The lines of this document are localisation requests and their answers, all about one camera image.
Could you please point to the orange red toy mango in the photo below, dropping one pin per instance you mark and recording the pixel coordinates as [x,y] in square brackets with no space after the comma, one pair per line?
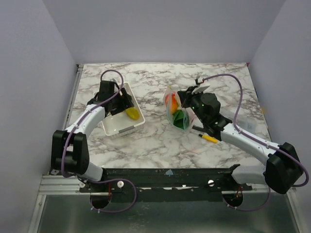
[173,102]

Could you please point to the white plastic basket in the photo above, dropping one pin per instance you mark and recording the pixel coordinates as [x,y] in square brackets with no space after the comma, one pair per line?
[120,124]

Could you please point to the yellow black utility knife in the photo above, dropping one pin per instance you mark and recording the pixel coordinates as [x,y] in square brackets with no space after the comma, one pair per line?
[208,138]

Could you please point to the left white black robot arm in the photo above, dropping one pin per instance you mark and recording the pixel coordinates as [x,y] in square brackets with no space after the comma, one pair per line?
[70,153]

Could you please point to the yellow toy starfruit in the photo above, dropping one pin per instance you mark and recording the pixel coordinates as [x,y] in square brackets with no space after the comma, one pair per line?
[132,113]

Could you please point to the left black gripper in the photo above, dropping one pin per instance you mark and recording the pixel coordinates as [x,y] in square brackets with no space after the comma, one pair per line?
[126,103]

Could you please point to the clear plastic screw box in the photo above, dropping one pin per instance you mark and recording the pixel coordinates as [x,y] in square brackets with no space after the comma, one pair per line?
[253,124]

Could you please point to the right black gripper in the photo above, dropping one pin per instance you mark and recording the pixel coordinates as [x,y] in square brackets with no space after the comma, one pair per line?
[185,96]

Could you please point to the green toy leaf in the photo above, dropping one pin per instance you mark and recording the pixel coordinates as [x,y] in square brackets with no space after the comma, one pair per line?
[174,110]
[181,119]

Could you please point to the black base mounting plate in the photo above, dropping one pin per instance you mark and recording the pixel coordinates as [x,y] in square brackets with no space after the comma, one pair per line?
[165,185]

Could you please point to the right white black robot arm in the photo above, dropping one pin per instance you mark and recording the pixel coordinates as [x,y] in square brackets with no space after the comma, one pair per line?
[279,168]

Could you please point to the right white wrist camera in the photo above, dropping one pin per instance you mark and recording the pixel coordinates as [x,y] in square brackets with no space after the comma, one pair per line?
[201,85]

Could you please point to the black comb strip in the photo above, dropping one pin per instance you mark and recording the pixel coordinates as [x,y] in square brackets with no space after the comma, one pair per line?
[198,128]

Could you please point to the clear zip top bag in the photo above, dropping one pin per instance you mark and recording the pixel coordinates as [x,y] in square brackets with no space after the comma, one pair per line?
[173,90]

